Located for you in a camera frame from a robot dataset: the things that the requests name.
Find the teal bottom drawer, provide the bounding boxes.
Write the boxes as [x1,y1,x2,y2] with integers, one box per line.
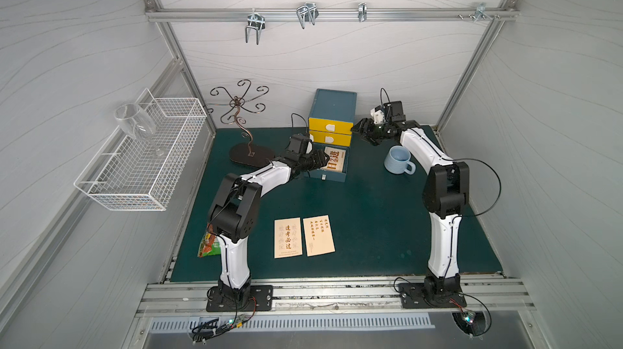
[306,144,350,183]

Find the teal drawer cabinet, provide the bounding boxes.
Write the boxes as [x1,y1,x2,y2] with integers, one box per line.
[308,89,357,125]

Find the beige postcard red characters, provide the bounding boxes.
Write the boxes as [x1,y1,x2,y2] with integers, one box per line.
[323,146,347,173]

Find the beige postcard with calligraphy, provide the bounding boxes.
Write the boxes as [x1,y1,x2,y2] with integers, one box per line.
[274,218,303,259]

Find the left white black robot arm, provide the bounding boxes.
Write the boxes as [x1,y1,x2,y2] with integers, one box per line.
[206,149,329,302]

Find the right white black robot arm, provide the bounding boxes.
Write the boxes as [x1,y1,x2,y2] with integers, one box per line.
[351,118,470,303]

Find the light blue mug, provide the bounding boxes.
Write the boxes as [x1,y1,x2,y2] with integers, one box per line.
[384,145,416,175]

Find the brown metal jewelry stand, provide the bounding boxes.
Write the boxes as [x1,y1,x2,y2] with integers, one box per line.
[209,79,277,169]

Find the green mat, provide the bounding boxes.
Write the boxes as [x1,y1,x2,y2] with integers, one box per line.
[170,129,502,282]

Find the small metal clip hook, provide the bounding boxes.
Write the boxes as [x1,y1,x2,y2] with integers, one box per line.
[358,3,368,23]

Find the green red snack packet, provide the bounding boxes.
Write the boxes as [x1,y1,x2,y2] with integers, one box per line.
[197,231,222,258]

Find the metal double hook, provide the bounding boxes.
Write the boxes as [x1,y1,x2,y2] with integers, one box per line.
[245,13,266,45]

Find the clear glass cup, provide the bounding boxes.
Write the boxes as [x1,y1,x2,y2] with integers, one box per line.
[114,103,165,157]

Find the white vent strip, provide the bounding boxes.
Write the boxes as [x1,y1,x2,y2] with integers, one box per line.
[149,313,435,334]

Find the right controller board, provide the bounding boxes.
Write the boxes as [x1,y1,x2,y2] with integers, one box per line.
[449,295,493,338]

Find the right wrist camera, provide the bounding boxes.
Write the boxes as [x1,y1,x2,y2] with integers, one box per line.
[371,101,407,124]

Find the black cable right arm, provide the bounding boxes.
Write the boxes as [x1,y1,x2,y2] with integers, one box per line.
[452,157,502,218]

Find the metal wire hook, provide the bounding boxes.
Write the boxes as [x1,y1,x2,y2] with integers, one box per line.
[295,3,319,29]

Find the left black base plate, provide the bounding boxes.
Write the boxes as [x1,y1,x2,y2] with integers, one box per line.
[205,285,274,313]

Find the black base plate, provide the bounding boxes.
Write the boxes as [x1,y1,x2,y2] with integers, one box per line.
[205,285,274,313]
[394,282,467,309]

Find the metal bracket hook right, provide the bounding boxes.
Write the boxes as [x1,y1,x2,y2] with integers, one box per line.
[458,3,501,23]

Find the white wire basket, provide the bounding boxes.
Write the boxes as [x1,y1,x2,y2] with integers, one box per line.
[74,89,207,211]

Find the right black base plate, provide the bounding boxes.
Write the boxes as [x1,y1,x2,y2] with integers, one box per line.
[394,282,467,309]

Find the left controller board wires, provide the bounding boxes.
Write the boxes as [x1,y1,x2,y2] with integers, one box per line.
[189,294,258,345]

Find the aluminium front rail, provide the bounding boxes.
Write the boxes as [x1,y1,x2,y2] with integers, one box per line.
[136,274,536,318]

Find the aluminium crossbar rail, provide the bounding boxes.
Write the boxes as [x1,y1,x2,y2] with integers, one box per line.
[145,6,521,23]

